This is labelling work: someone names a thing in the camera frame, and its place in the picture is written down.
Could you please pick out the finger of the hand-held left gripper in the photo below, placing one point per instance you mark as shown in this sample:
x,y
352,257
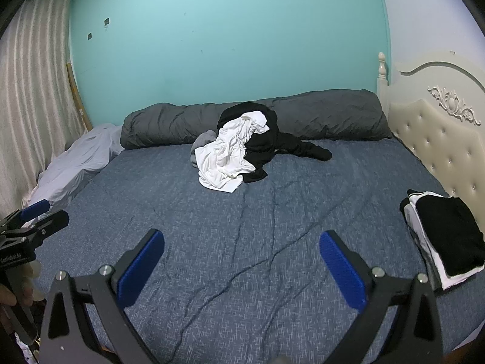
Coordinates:
x,y
51,223
36,207

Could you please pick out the bed with blue sheet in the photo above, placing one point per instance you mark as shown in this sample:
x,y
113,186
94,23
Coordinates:
x,y
235,235

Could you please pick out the person's left hand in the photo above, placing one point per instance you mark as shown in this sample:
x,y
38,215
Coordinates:
x,y
7,296

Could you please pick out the stack of folded clothes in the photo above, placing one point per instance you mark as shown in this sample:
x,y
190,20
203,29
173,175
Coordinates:
x,y
447,227

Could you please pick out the wooden frame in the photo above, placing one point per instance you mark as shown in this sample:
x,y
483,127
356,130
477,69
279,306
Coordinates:
x,y
77,94

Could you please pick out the beige striped curtain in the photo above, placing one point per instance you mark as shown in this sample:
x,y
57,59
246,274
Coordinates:
x,y
34,83

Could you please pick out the dark grey rolled duvet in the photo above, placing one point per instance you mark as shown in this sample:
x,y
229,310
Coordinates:
x,y
170,125

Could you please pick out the grey knit sweater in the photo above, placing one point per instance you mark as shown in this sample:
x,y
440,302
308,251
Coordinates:
x,y
206,137

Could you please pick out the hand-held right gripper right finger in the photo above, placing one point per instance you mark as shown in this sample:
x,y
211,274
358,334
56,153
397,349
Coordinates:
x,y
341,269

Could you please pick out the black garment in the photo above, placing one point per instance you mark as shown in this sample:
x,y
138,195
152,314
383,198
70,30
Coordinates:
x,y
265,140

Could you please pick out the light grey sheet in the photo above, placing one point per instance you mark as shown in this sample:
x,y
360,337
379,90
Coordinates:
x,y
75,163

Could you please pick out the cream tufted headboard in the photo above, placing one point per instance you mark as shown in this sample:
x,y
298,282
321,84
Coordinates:
x,y
435,132

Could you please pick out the white t-shirt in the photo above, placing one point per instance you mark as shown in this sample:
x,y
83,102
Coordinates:
x,y
223,151

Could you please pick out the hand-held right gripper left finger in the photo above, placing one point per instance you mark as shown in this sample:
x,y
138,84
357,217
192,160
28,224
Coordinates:
x,y
140,269

